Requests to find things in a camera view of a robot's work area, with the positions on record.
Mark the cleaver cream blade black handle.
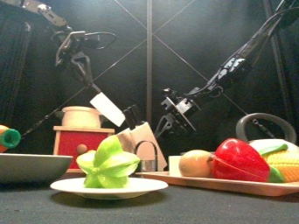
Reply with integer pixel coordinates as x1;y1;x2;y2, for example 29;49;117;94
82;78;127;128

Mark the tan toy onion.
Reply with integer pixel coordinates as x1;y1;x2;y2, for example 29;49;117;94
177;149;215;179

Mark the white sliced toy block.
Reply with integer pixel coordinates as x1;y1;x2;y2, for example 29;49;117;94
167;155;184;177

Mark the red toy bell pepper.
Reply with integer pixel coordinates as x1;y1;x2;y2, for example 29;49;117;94
211;137;272;184

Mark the green toy starfruit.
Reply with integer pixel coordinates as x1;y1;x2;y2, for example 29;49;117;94
76;134;141;189

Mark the white plate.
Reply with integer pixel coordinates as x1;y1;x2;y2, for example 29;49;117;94
49;177;169;200

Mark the red wooden toy coffee grinder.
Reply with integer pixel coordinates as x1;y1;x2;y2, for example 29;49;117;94
52;105;117;173

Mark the wooden tray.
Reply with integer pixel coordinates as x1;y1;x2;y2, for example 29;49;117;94
135;171;299;197

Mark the yellow toy corn green husk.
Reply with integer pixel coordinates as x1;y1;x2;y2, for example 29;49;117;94
257;143;299;184

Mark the orange toy carrot green end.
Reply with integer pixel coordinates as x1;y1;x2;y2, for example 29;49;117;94
0;124;22;153

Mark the grey bowl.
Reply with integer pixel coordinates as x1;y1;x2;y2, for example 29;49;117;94
0;153;74;185

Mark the thin diagonal brace wire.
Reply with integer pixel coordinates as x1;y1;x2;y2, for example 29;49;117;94
109;0;248;116
22;0;196;137

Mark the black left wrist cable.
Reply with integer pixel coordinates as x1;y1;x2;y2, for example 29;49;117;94
82;31;117;51

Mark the small metal cup black handle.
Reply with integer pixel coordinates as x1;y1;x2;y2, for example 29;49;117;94
133;140;159;172

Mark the grey vertical frame pole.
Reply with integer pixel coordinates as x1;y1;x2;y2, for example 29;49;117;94
145;0;155;121

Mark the white kettle grey handle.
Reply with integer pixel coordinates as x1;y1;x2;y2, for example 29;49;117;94
235;112;299;153

